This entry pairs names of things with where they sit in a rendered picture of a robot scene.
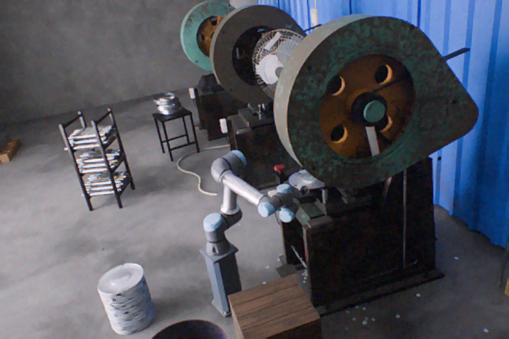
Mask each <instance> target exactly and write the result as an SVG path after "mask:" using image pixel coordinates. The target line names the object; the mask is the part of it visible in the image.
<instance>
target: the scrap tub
mask: <svg viewBox="0 0 509 339"><path fill-rule="evenodd" d="M150 339H227V336H226V334H225V333H224V331H223V330H222V329H221V328H220V327H219V326H218V325H217V324H215V323H213V322H211V321H207V320H203V319H188V320H184V321H179V322H176V323H173V324H172V325H168V326H166V327H165V328H164V329H162V330H160V331H159V332H157V333H156V334H155V335H153V336H152V337H151V338H150Z"/></svg>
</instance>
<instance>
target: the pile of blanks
mask: <svg viewBox="0 0 509 339"><path fill-rule="evenodd" d="M99 293H100V295H101V297H102V300H103V305H104V307H105V311H106V313H107V316H108V318H109V320H110V322H111V326H112V328H113V329H114V331H115V332H117V333H121V334H130V333H134V332H135V333H136V332H138V331H140V330H142V329H143V328H145V327H146V326H147V325H148V324H149V323H150V322H151V321H152V319H153V317H154V315H155V309H154V306H153V301H152V295H151V293H150V289H149V287H148V283H147V280H146V276H145V274H144V273H143V276H142V279H141V281H140V282H139V283H138V284H137V285H136V286H134V287H133V288H131V289H129V290H128V291H125V292H123V293H121V294H120V293H118V294H104V293H102V292H100V291H99Z"/></svg>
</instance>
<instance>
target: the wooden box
mask: <svg viewBox="0 0 509 339"><path fill-rule="evenodd" d="M227 297H228V300H229V303H230V307H231V315H232V318H233V322H234V327H235V333H236V337H237V339H323V337H322V328H321V317H320V315H319V314H318V312H317V311H316V310H315V308H314V307H313V304H312V303H311V302H310V301H309V299H308V297H307V296H306V295H305V293H304V292H303V290H302V289H301V288H300V286H299V285H298V283H297V281H296V280H295V278H294V277H293V276H292V275H287V276H285V277H283V278H280V279H276V280H274V281H271V282H267V283H264V284H262V285H259V286H255V287H253V288H250V289H248V290H241V291H239V292H236V293H234V294H229V295H228V296H227Z"/></svg>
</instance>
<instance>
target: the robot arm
mask: <svg viewBox="0 0 509 339"><path fill-rule="evenodd" d="M246 164H247V160H246V159H245V157H244V156H243V154H242V153H241V152H239V151H237V150H233V151H231V152H229V153H228V154H225V155H224V156H223V157H221V158H218V159H217V160H215V161H214V162H213V164H212V168H211V171H212V176H213V177H214V179H215V180H216V181H217V182H218V183H219V184H221V185H222V186H224V200H223V204H222V206H221V212H220V213H213V214H210V215H208V216H207V217H206V218H205V219H204V230H205V233H206V237H207V241H208V242H207V247H206V251H207V253H208V255H212V256H220V255H223V254H227V253H228V252H229V250H230V244H229V242H228V241H227V239H226V237H225V234H224V231H226V230H227V229H229V228H230V227H231V226H232V225H234V224H236V223H238V222H240V221H241V219H242V217H243V212H242V211H241V208H240V207H239V206H238V205H237V199H238V194H239V195H240V196H242V197H244V198H245V199H247V200H249V201H250V202H251V203H253V205H255V206H257V207H258V212H259V213H260V214H261V216H263V217H269V216H271V215H273V214H274V213H275V212H277V211H278V210H279V209H280V208H281V209H282V210H281V212H280V218H281V220H282V221H283V222H285V223H289V222H290V221H291V220H292V219H293V218H294V216H295V215H296V213H297V210H298V209H299V208H300V205H302V204H306V203H311V202H314V201H317V195H316V194H315V193H309V194H307V193H308V190H307V188H308V186H307V185H304V186H297V187H296V188H297V189H299V190H294V189H291V188H290V186H289V185H286V184H284V185H280V186H278V187H277V192H276V193H275V194H274V195H273V196H272V197H268V196H267V195H266V194H264V193H260V192H259V191H258V190H257V189H255V188H253V187H252V186H251V185H249V184H247V183H246V182H245V181H243V180H241V179H240V178H239V177H240V176H241V175H242V168H243V167H245V165H246ZM291 190H293V191H291Z"/></svg>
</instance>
